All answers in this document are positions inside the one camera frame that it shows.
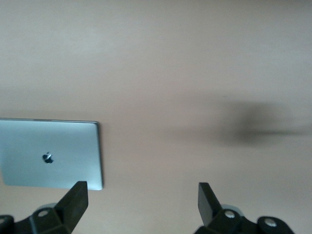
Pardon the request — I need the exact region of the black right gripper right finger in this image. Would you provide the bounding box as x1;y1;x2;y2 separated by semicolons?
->
195;182;294;234

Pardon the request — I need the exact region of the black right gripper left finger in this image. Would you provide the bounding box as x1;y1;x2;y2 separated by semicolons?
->
0;180;89;234

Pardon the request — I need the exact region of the silver laptop with black keyboard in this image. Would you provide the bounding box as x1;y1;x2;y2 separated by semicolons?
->
0;118;104;191

